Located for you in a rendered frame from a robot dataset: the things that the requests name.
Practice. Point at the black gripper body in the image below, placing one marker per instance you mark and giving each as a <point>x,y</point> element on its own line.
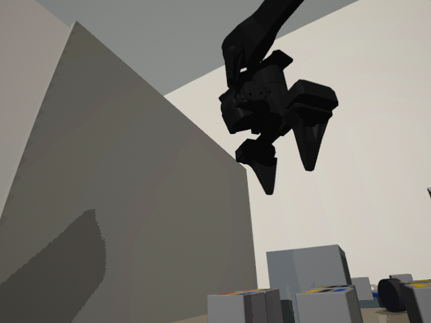
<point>271,127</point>

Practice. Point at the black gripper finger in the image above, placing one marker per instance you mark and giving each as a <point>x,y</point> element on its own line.
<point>309,124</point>
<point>265,168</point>

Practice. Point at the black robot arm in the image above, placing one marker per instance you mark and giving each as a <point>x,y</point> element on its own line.
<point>246,46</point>

